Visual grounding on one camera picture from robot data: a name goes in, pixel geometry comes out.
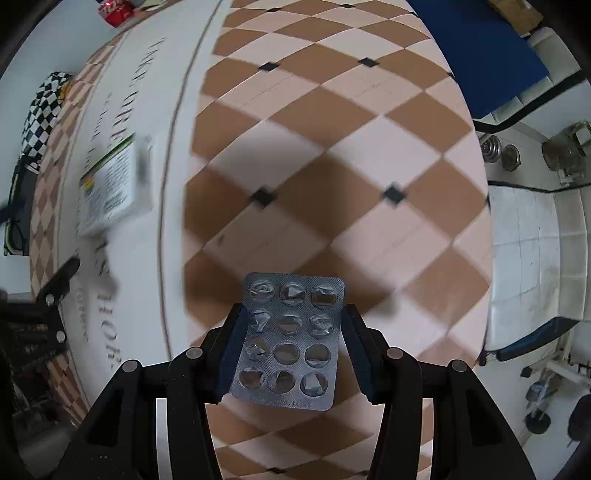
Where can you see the large silver blister pack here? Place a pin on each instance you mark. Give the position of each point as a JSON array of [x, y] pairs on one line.
[[288, 332]]

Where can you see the metal dumbbell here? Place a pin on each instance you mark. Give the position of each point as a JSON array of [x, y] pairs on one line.
[[498, 153]]

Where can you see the grey metal equipment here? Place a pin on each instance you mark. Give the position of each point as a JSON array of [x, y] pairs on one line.
[[568, 150]]

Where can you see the green white medicine box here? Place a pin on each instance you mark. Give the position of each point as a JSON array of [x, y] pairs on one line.
[[115, 184]]

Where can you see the white padded chair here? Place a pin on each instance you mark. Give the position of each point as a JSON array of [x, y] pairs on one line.
[[521, 258]]

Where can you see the black white checkered bag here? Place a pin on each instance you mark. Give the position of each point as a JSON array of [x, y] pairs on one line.
[[41, 120]]

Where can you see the patterned table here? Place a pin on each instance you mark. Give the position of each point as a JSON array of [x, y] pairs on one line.
[[323, 138]]

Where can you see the cardboard box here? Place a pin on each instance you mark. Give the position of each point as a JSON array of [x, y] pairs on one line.
[[517, 14]]

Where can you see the red packet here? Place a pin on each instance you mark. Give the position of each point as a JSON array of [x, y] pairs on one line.
[[114, 10]]

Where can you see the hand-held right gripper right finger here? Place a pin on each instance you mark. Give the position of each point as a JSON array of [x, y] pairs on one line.
[[364, 357]]

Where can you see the brown paper envelope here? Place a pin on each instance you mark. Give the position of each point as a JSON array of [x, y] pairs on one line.
[[152, 3]]

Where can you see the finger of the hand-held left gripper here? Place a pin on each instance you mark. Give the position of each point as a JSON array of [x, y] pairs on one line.
[[41, 325], [60, 279]]

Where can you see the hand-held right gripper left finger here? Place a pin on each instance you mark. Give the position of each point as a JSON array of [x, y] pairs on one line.
[[226, 357]]

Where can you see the blue chair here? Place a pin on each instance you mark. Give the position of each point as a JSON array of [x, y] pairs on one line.
[[485, 55]]

